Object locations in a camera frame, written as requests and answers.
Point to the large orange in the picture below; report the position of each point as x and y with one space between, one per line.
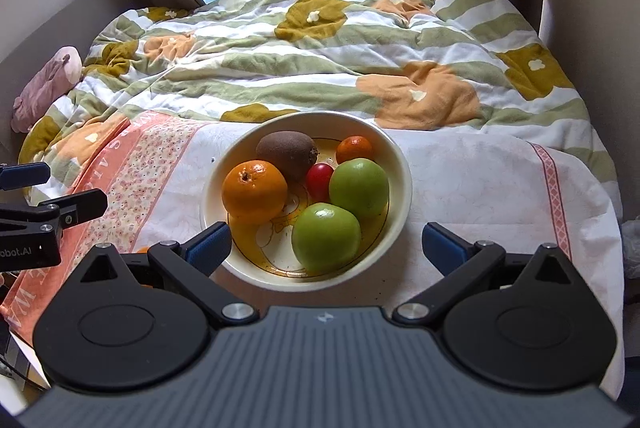
255 192
142 250

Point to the green apple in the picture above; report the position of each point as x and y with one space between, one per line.
326 238
359 188

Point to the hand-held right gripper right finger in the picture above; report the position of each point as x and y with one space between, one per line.
445 248

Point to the floral striped blanket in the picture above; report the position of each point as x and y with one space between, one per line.
300 58

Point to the brown kiwi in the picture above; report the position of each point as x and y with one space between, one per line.
285 156

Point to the pink and white towel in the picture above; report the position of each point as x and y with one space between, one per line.
475 188

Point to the pink plush toy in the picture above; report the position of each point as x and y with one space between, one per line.
47 88

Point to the small mandarin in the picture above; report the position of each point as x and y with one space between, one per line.
355 150

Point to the cream bowl with bear print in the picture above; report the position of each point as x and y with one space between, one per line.
250 268

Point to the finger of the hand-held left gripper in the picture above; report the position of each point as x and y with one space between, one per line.
75 208
22 175

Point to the red cherry tomato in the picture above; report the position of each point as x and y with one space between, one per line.
319 180

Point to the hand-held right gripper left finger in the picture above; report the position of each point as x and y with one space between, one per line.
210 248

